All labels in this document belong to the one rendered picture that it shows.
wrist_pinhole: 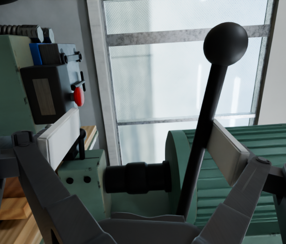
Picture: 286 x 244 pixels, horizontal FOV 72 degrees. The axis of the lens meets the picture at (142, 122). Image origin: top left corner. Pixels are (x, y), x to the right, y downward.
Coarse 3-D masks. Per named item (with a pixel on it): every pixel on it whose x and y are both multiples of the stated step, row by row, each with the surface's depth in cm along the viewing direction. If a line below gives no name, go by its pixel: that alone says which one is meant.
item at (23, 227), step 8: (32, 216) 30; (0, 224) 28; (8, 224) 28; (16, 224) 28; (24, 224) 28; (32, 224) 30; (0, 232) 27; (8, 232) 27; (16, 232) 27; (24, 232) 27; (0, 240) 26; (8, 240) 26; (16, 240) 26; (24, 240) 27
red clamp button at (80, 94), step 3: (78, 87) 30; (75, 90) 29; (78, 90) 29; (81, 90) 30; (75, 93) 29; (78, 93) 29; (81, 93) 30; (75, 96) 29; (78, 96) 29; (81, 96) 30; (75, 99) 29; (78, 99) 29; (81, 99) 30; (75, 102) 30; (78, 102) 29; (81, 102) 30; (78, 105) 30; (81, 105) 30
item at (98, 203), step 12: (96, 156) 36; (60, 168) 33; (72, 168) 33; (84, 168) 33; (96, 168) 33; (72, 180) 33; (84, 180) 33; (96, 180) 34; (72, 192) 35; (84, 192) 35; (96, 192) 35; (84, 204) 36; (96, 204) 36; (108, 204) 40; (96, 216) 37; (108, 216) 39
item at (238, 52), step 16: (208, 32) 16; (224, 32) 15; (240, 32) 15; (208, 48) 16; (224, 48) 15; (240, 48) 15; (224, 64) 16; (208, 80) 17; (224, 80) 17; (208, 96) 17; (208, 112) 18; (208, 128) 18; (192, 144) 20; (192, 160) 20; (192, 176) 20; (192, 192) 21
